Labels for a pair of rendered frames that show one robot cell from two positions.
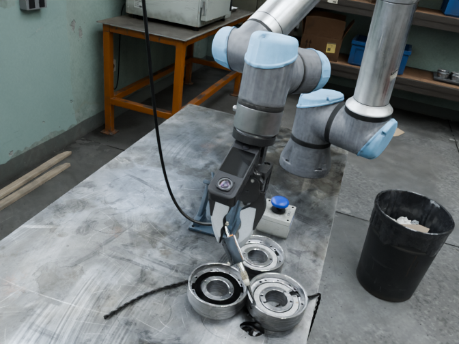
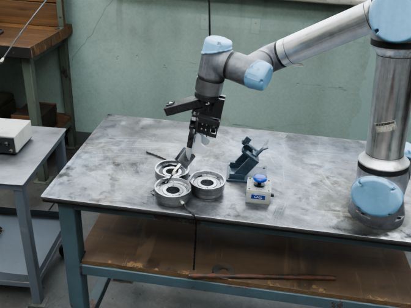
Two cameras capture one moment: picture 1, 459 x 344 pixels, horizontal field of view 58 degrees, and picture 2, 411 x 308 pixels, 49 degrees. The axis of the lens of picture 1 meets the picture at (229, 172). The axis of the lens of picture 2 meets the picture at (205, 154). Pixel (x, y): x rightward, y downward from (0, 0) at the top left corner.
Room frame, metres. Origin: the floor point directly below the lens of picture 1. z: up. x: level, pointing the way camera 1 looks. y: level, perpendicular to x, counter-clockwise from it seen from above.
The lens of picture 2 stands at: (0.44, -1.20, 1.54)
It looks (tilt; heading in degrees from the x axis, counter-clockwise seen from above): 28 degrees down; 81
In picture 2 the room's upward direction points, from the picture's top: 4 degrees clockwise
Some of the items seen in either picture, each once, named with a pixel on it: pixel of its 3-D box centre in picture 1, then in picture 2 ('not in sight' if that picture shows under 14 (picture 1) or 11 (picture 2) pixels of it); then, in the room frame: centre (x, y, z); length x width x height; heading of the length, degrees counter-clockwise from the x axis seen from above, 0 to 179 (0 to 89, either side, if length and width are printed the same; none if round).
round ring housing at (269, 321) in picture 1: (275, 302); (172, 192); (0.53, -0.11, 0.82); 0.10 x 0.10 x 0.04
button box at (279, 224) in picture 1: (276, 216); (260, 190); (0.79, -0.12, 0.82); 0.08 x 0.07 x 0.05; 165
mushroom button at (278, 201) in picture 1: (278, 208); (259, 183); (0.78, -0.12, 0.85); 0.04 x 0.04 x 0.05
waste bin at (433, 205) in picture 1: (398, 247); not in sight; (1.57, -0.82, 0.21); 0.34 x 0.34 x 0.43
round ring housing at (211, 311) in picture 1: (216, 291); (172, 173); (0.54, -0.01, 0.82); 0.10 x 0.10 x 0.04
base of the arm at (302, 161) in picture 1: (307, 150); (379, 198); (1.11, -0.22, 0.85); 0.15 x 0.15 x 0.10
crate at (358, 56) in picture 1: (379, 54); not in sight; (4.06, -1.23, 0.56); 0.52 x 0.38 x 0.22; 72
